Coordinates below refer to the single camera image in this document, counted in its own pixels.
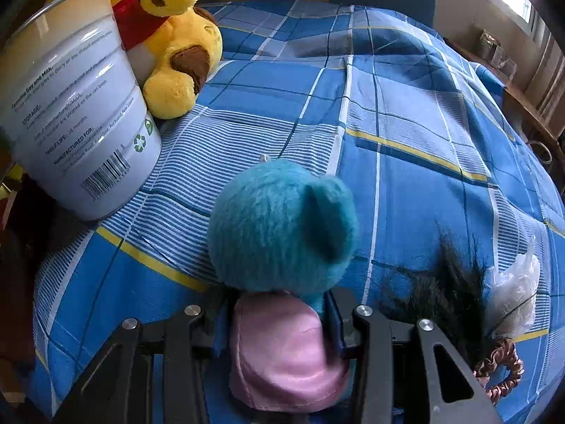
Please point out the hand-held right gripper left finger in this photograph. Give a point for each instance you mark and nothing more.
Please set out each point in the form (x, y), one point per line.
(194, 340)

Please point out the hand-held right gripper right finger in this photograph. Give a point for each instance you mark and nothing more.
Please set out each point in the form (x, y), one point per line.
(333, 322)

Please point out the teal plush toy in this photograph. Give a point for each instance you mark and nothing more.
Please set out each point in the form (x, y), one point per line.
(273, 229)

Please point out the clear plastic bag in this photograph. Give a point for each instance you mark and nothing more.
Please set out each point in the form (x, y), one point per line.
(514, 291)

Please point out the white tin can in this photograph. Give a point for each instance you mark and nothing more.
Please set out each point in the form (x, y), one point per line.
(75, 106)

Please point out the black furry tuft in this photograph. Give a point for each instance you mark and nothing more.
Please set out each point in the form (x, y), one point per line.
(441, 291)

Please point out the brown scrunchie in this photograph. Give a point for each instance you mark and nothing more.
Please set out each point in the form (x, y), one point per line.
(507, 362)

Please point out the blue checked bedsheet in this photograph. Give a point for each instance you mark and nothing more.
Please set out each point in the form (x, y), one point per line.
(397, 119)

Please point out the wooden desk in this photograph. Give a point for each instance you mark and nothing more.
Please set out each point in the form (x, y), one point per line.
(529, 106)

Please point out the yellow bear plush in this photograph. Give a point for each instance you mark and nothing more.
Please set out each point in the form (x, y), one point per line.
(176, 39)

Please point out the clear jar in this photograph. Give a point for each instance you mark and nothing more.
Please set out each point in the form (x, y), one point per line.
(496, 53)

